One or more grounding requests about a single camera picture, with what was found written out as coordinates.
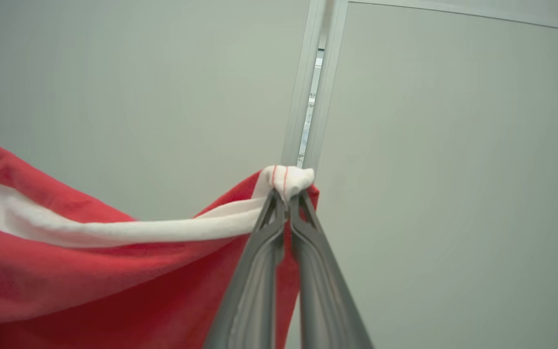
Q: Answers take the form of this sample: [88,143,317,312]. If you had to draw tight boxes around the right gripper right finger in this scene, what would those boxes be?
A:
[288,190,374,349]

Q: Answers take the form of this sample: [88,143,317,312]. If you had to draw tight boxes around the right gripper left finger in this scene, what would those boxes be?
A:
[203,189,288,349]

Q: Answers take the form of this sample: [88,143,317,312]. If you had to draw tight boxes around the red basketball shorts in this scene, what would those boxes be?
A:
[0,139,319,349]

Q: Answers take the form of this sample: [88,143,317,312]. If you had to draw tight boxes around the grey metal partition post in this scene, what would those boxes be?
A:
[303,0,350,170]
[281,0,327,168]

